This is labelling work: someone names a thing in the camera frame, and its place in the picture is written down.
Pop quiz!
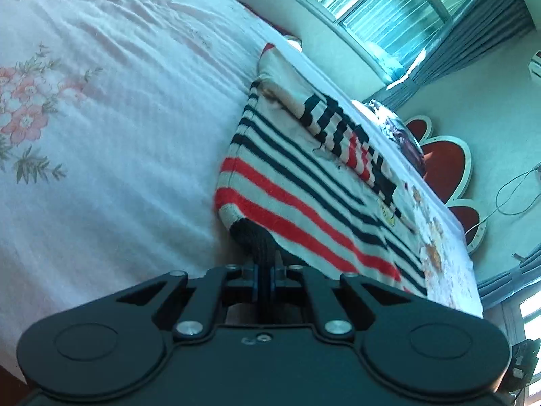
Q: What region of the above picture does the striped knit sweater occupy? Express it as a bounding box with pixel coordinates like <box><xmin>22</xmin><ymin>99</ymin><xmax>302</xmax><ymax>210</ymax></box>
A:
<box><xmin>215</xmin><ymin>44</ymin><xmax>427</xmax><ymax>297</ymax></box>

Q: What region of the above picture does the floral bed sheet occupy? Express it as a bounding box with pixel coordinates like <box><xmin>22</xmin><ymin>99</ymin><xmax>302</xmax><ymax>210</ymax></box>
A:
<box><xmin>0</xmin><ymin>0</ymin><xmax>485</xmax><ymax>386</ymax></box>

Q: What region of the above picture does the hanging charger cable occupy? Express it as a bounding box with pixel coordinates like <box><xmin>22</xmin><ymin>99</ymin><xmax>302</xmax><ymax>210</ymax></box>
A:
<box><xmin>462</xmin><ymin>167</ymin><xmax>541</xmax><ymax>238</ymax></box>

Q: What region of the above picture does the blue right curtain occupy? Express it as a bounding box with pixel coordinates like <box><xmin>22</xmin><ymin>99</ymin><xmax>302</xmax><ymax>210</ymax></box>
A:
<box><xmin>367</xmin><ymin>0</ymin><xmax>535</xmax><ymax>111</ymax></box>

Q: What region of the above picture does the large window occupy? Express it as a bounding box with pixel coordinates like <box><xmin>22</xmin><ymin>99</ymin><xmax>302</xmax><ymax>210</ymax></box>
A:
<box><xmin>295</xmin><ymin>0</ymin><xmax>467</xmax><ymax>84</ymax></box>

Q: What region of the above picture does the red white headboard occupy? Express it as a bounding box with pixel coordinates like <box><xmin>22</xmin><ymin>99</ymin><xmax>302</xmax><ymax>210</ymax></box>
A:
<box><xmin>405</xmin><ymin>115</ymin><xmax>487</xmax><ymax>254</ymax></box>

